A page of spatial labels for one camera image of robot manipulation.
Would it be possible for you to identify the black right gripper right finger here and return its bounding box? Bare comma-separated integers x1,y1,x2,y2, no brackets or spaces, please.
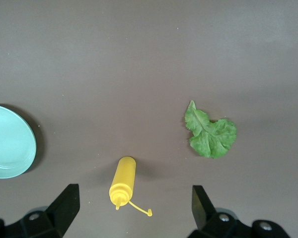
188,185,293,238

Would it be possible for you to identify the green lettuce leaf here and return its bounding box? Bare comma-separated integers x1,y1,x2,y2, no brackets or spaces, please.
184,100,238,159

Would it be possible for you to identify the mint green plate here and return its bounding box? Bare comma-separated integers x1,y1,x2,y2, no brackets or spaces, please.
0,104,37,179

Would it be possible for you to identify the yellow mustard squeeze bottle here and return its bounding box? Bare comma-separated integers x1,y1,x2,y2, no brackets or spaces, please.
109,156,153,218

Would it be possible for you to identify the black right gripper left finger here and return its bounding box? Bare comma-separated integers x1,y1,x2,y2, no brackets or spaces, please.
0,183,80,238

